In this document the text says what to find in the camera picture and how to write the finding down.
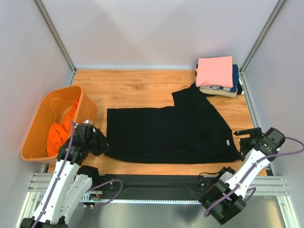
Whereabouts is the aluminium front rail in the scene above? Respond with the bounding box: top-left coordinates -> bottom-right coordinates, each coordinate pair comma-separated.
28,172 -> 290,197

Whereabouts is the right aluminium frame post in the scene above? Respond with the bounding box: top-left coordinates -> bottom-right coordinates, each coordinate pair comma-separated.
240,0 -> 288,127

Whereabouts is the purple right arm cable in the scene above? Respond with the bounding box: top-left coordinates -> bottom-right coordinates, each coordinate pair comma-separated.
204,136 -> 304,218

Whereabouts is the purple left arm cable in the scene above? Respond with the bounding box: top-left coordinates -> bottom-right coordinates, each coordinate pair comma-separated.
30,118 -> 124,228

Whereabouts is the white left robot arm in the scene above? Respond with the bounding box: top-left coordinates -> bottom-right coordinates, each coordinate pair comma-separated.
20,122 -> 109,228

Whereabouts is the aluminium frame post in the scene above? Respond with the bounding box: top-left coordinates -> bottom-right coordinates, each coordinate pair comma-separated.
240,0 -> 288,127
33,0 -> 77,86

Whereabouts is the beige folded t-shirt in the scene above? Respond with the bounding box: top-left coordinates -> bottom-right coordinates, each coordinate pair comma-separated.
199,88 -> 237,98

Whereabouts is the black cloth strip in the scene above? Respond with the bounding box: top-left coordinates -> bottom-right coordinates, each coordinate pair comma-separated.
101,174 -> 204,199

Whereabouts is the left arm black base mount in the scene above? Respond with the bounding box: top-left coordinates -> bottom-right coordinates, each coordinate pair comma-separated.
78,166 -> 119,202

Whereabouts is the slotted grey cable duct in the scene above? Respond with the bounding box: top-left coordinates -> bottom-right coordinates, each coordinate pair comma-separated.
80,193 -> 199,204

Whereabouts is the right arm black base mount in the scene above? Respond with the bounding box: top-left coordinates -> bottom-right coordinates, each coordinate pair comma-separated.
197,167 -> 236,193

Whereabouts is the black folded t-shirt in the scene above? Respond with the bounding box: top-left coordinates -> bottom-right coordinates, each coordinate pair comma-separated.
237,78 -> 245,95

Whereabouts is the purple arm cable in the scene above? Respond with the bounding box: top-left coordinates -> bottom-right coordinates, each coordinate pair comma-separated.
204,136 -> 304,218
30,118 -> 124,228

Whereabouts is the orange t-shirt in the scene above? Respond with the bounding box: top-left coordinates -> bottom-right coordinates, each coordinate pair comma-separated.
46,98 -> 79,157

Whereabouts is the white printed folded t-shirt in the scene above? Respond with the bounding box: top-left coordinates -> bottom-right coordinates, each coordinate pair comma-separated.
200,86 -> 237,93

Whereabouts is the left aluminium frame post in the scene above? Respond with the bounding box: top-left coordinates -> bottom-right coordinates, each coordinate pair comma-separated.
33,0 -> 77,86

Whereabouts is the orange plastic basket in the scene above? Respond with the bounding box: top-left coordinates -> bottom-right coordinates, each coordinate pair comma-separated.
21,85 -> 98,163

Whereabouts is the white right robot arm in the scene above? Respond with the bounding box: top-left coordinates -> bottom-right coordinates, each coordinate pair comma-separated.
199,127 -> 285,225

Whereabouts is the pink folded t-shirt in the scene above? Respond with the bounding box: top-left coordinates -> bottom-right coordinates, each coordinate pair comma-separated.
195,56 -> 233,88

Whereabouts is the black t-shirt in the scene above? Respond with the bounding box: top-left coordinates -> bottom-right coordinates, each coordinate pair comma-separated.
106,85 -> 239,164
237,78 -> 245,95

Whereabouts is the navy folded t-shirt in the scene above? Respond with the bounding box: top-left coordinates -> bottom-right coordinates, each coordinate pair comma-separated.
230,64 -> 239,93

